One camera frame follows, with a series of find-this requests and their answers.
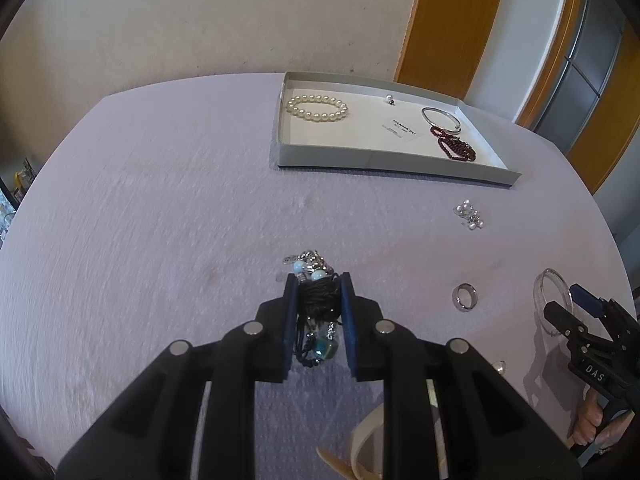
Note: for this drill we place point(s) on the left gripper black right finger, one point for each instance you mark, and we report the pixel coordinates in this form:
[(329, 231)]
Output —
[(371, 341)]

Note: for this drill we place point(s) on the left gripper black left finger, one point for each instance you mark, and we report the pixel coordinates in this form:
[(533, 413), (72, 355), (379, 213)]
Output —
[(261, 349)]

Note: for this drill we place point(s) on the large thin silver bangle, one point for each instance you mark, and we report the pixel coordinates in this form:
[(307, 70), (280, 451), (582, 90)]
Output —
[(550, 286)]

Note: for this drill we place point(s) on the cream yellow wristwatch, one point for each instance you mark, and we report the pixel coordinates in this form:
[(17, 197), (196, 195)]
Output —
[(365, 450)]

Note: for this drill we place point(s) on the person's right hand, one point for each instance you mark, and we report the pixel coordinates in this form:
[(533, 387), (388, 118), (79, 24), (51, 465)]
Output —
[(589, 427)]

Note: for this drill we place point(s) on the lavender bed sheet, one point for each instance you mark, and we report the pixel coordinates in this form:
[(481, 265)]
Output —
[(162, 216)]

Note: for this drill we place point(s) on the white printed paper card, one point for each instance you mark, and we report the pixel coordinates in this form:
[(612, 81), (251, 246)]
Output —
[(401, 130)]

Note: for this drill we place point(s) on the grey cardboard tray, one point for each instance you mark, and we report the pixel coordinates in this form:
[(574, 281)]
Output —
[(328, 121)]

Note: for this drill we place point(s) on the silver open cuff bangle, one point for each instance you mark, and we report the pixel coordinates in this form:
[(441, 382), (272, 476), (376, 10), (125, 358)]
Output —
[(445, 121)]

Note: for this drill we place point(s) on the orange wooden door frame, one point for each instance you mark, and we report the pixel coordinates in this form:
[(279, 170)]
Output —
[(443, 44)]

